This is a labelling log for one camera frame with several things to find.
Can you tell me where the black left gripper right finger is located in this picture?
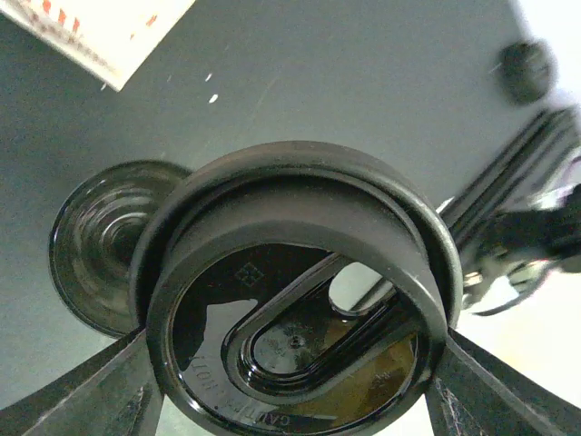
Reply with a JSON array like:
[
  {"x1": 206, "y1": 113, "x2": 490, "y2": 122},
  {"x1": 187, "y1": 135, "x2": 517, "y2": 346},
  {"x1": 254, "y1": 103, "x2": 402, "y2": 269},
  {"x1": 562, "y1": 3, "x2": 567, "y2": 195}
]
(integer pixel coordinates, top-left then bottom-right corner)
[{"x1": 426, "y1": 330, "x2": 580, "y2": 435}]

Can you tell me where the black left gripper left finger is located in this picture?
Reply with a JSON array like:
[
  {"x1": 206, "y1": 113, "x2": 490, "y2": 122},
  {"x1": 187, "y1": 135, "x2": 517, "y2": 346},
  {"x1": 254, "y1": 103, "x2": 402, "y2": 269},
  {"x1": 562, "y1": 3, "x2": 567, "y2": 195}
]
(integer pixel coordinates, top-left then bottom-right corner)
[{"x1": 1, "y1": 330, "x2": 163, "y2": 435}]

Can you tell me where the cream bear-print paper bag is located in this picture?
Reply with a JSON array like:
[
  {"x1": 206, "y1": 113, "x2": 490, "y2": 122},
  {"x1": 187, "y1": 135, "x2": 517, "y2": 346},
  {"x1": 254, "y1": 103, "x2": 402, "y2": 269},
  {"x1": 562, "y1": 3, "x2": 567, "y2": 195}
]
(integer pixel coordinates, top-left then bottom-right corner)
[{"x1": 1, "y1": 0, "x2": 194, "y2": 92}]

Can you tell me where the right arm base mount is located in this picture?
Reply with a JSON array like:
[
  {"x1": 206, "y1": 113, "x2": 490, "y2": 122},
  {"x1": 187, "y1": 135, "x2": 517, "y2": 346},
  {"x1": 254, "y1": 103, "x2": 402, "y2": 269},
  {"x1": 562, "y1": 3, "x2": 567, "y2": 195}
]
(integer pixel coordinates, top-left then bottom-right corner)
[{"x1": 462, "y1": 184, "x2": 580, "y2": 317}]

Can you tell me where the black aluminium front rail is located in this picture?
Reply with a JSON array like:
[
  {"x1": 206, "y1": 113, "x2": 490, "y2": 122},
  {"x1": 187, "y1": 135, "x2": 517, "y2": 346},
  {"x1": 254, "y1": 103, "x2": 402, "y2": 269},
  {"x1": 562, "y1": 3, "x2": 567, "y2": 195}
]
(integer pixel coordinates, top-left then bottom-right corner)
[{"x1": 441, "y1": 108, "x2": 579, "y2": 252}]

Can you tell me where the black frame foot knob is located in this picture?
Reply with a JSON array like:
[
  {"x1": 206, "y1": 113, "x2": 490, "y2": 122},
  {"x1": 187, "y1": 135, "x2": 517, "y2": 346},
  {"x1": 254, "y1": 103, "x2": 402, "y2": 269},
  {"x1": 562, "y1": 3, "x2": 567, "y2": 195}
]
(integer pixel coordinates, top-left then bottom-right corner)
[{"x1": 498, "y1": 41, "x2": 555, "y2": 105}]

